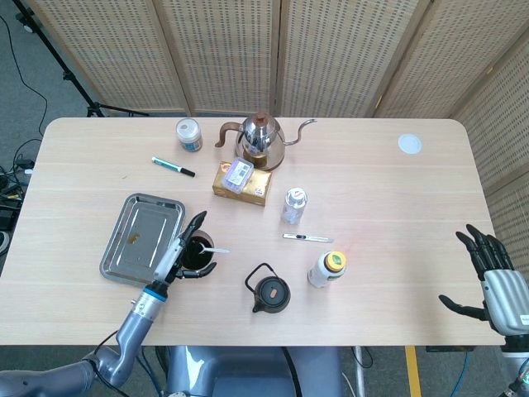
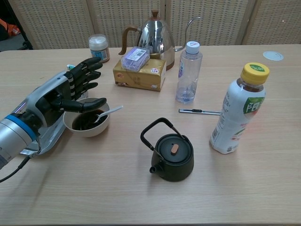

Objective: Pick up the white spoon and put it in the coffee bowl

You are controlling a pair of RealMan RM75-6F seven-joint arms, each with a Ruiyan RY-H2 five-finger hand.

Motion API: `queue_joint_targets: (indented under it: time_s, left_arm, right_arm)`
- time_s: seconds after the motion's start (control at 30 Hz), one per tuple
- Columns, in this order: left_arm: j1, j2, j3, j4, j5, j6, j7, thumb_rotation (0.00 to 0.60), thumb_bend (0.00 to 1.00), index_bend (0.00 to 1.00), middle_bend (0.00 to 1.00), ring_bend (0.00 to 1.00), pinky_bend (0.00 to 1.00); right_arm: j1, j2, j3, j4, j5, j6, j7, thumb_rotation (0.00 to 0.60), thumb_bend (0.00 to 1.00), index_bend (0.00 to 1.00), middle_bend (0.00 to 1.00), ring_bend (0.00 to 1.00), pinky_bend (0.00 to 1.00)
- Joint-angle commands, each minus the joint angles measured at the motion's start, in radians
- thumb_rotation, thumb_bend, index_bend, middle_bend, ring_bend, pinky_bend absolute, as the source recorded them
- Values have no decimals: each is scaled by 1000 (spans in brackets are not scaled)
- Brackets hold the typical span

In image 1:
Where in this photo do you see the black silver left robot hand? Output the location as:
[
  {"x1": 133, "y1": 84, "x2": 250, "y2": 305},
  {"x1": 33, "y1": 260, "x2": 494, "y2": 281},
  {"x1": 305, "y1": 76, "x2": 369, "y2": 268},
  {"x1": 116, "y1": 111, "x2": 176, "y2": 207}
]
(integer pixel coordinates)
[{"x1": 152, "y1": 210, "x2": 218, "y2": 287}]

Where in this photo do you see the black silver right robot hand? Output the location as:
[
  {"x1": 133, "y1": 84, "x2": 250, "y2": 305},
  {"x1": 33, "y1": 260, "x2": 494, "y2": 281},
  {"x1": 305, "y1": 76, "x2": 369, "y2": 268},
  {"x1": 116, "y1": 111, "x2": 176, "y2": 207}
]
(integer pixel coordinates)
[{"x1": 438, "y1": 223, "x2": 529, "y2": 336}]

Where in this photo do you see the stainless steel tray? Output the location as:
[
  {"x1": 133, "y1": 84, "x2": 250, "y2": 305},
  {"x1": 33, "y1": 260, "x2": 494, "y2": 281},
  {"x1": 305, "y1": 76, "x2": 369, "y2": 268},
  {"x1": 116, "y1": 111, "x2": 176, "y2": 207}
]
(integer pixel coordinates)
[{"x1": 98, "y1": 193, "x2": 186, "y2": 286}]

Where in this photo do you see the beige cup of black coffee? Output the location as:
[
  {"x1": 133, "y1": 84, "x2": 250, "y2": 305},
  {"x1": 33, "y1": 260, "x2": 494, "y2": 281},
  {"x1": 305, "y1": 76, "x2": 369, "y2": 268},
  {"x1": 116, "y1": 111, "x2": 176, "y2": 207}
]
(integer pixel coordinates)
[{"x1": 175, "y1": 231, "x2": 218, "y2": 277}]

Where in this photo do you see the green white marker pen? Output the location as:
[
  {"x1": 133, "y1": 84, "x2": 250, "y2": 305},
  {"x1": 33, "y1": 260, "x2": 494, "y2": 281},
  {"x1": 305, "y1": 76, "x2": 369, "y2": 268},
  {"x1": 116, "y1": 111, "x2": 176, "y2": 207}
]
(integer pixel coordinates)
[{"x1": 151, "y1": 155, "x2": 197, "y2": 178}]

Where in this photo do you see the black cast iron teapot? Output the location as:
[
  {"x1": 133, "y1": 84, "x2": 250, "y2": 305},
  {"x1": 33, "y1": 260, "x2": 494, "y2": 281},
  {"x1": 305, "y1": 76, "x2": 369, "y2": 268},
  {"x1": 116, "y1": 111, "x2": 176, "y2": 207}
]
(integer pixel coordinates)
[{"x1": 244, "y1": 263, "x2": 292, "y2": 314}]

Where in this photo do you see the purple plastic box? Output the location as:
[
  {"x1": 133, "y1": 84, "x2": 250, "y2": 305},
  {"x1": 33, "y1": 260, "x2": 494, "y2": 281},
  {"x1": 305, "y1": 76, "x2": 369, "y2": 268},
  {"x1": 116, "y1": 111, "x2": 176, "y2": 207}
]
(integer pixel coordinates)
[{"x1": 221, "y1": 157, "x2": 255, "y2": 194}]

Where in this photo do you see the gold tissue pack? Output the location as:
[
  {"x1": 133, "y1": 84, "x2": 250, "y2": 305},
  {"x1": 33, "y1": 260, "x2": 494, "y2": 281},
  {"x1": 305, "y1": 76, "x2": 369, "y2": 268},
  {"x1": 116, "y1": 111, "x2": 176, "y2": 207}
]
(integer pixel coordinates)
[{"x1": 212, "y1": 160, "x2": 274, "y2": 207}]

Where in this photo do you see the jar with white lid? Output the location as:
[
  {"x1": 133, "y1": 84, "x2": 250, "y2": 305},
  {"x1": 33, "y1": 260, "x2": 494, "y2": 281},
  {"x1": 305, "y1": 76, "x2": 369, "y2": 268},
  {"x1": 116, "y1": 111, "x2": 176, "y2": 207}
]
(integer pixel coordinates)
[{"x1": 176, "y1": 117, "x2": 203, "y2": 152}]

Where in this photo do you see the clear plastic water bottle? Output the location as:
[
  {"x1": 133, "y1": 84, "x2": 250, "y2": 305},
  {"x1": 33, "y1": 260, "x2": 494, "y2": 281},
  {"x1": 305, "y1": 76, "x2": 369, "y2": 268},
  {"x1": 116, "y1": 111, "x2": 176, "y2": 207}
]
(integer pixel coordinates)
[{"x1": 281, "y1": 187, "x2": 309, "y2": 225}]

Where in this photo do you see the grey robot torso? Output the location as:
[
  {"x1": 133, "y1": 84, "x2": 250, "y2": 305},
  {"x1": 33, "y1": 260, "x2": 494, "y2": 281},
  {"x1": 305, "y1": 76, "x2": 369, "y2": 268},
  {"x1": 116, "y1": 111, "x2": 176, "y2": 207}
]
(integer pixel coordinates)
[{"x1": 164, "y1": 345, "x2": 345, "y2": 397}]

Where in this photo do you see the silver utility knife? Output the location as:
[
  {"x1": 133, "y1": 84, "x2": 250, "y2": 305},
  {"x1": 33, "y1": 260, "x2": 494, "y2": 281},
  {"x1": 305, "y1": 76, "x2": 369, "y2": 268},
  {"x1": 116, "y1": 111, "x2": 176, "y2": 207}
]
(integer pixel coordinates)
[{"x1": 283, "y1": 232, "x2": 335, "y2": 243}]

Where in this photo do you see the stainless steel gooseneck kettle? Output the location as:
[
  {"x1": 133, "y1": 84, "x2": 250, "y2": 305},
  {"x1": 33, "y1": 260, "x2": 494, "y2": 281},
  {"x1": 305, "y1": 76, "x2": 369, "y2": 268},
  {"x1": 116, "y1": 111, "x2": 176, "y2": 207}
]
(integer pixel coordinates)
[{"x1": 214, "y1": 112, "x2": 318, "y2": 172}]

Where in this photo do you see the white tea bottle yellow cap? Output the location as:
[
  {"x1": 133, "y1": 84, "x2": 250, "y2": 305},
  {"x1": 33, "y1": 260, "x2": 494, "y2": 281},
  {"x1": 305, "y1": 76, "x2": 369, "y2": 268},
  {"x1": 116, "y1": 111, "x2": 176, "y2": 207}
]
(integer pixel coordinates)
[{"x1": 307, "y1": 250, "x2": 347, "y2": 289}]

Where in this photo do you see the white table leg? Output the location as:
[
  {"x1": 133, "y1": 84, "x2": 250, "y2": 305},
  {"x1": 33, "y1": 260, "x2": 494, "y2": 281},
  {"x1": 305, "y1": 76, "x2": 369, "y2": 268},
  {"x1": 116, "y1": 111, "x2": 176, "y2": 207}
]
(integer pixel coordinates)
[{"x1": 354, "y1": 346, "x2": 368, "y2": 397}]

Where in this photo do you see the white round table grommet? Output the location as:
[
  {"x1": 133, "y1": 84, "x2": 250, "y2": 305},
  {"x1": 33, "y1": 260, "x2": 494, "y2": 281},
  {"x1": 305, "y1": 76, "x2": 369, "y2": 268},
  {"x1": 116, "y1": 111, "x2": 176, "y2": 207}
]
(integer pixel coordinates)
[{"x1": 398, "y1": 132, "x2": 424, "y2": 155}]

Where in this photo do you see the black tripod stand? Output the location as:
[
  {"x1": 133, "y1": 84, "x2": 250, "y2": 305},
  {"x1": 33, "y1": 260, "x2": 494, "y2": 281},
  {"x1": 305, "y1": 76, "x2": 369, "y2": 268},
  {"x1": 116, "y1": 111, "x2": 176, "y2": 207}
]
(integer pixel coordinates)
[{"x1": 11, "y1": 0, "x2": 150, "y2": 119}]

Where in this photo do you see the woven folding screen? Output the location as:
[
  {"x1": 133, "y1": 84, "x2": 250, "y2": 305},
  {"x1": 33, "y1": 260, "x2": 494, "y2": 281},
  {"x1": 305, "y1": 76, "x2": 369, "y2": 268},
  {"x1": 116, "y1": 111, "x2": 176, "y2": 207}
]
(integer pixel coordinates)
[{"x1": 24, "y1": 0, "x2": 529, "y2": 237}]

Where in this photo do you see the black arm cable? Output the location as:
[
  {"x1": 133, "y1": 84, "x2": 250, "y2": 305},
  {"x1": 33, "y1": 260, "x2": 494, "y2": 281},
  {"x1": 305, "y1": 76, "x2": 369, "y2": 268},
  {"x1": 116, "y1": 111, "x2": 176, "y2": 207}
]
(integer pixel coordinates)
[{"x1": 93, "y1": 328, "x2": 125, "y2": 397}]

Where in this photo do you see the floor cable bundle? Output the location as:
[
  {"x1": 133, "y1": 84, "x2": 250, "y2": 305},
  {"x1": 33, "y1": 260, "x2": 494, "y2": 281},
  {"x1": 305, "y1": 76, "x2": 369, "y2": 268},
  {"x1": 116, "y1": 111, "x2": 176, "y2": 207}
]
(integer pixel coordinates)
[{"x1": 0, "y1": 138, "x2": 42, "y2": 232}]

